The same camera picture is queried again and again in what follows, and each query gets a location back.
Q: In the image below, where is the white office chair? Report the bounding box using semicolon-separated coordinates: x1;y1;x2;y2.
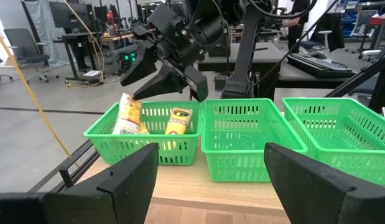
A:
349;9;379;40

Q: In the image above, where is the wooden shelf black frame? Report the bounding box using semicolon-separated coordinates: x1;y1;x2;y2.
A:
76;136;385;217

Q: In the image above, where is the person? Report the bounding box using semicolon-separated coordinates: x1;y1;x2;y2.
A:
281;0;312;54

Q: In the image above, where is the grey curtain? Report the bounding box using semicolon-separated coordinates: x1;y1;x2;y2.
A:
23;0;71;67

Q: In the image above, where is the black aluminium table frame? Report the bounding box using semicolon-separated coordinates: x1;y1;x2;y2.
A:
29;43;385;194

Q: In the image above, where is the black monitor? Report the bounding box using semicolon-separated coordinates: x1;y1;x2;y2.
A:
48;1;77;29

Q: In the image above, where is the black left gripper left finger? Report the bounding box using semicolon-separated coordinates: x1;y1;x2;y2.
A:
44;142;160;224

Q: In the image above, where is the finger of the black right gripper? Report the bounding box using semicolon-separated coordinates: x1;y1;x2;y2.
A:
119;40;158;88
132;63;184;101

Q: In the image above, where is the computer with green lights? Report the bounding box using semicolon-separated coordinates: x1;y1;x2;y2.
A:
118;48;139;75

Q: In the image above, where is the computer mouse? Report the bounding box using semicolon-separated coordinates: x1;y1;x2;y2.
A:
308;50;327;60

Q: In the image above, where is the black desk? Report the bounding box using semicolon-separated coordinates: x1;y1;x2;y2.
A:
53;30;103;85

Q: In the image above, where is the yellow crayon box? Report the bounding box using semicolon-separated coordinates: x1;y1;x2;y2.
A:
164;106;194;136
111;92;151;136

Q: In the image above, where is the office chair with jacket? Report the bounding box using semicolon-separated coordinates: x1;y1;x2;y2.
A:
299;12;347;55

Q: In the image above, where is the black keyboard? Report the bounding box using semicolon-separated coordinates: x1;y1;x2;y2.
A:
286;52;357;79

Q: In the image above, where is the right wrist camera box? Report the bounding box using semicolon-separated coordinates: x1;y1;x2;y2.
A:
147;4;184;35

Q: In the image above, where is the yellow floor cable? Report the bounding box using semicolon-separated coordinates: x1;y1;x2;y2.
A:
0;23;80;167

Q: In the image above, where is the green plastic basket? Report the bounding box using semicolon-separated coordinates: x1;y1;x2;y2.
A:
83;99;202;166
281;96;385;187
200;97;308;184

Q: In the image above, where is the grey office chair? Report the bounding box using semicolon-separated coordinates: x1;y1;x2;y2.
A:
3;27;52;84

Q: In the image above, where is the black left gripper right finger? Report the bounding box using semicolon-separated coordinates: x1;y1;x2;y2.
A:
263;142;385;224

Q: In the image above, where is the grey desk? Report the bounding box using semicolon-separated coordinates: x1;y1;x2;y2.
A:
197;42;358;102

